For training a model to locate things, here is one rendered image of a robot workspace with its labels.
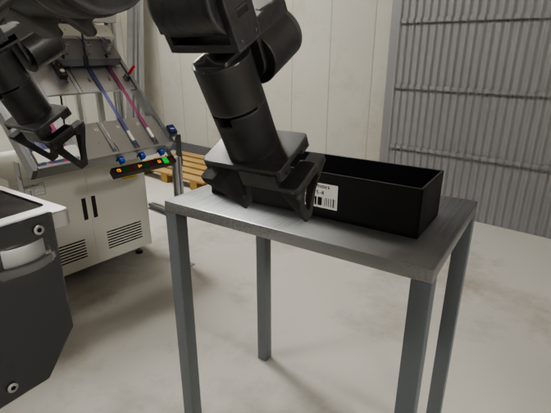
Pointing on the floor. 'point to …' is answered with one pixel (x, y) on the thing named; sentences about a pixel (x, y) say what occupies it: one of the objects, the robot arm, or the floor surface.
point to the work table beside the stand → (198, 204)
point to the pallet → (193, 161)
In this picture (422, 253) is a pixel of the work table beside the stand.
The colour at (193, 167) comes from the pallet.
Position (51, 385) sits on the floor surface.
